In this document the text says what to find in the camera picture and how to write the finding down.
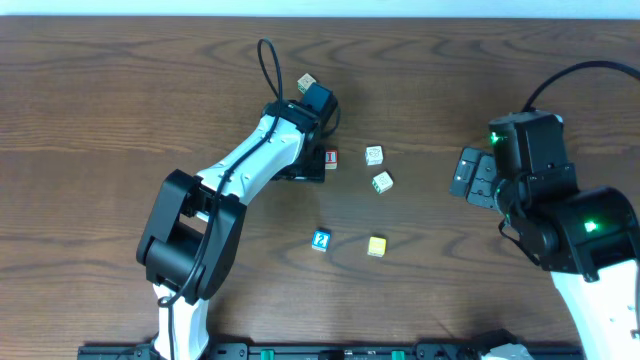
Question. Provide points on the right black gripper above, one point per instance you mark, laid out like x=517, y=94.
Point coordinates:
x=476, y=178

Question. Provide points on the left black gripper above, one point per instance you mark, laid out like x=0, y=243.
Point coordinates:
x=310, y=170

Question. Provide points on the red letter I block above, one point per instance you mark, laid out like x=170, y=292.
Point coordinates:
x=331, y=159

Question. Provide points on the blue number 2 block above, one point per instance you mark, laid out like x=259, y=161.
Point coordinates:
x=321, y=240

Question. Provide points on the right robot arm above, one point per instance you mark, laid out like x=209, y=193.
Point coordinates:
x=587, y=240

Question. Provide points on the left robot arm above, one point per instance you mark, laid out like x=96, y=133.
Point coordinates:
x=191, y=238

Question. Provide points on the blue-edged wooden block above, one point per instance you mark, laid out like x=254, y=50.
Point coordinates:
x=374, y=155

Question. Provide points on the green-edged wooden block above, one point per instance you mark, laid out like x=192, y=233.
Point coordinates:
x=305, y=82
x=382, y=182

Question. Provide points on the far green-edged wooden block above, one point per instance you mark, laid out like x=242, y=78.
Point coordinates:
x=305, y=82

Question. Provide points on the yellow wooden block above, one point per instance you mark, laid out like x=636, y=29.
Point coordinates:
x=377, y=246

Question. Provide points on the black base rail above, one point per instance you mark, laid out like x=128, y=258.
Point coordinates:
x=241, y=351

